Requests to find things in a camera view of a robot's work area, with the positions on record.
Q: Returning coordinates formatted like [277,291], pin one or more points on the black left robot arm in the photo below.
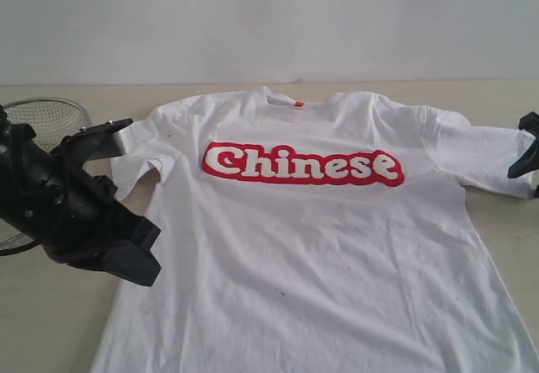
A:
[19,154]

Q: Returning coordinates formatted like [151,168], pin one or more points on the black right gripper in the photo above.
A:
[529,161]

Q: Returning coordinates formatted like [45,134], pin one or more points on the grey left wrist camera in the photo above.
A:
[95,143]

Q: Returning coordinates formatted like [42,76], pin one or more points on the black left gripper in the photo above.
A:
[84,226]

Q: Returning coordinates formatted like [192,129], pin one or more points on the metal wire mesh basket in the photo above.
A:
[52,119]

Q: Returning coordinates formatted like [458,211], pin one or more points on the white t-shirt red Chinese logo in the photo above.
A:
[318,237]

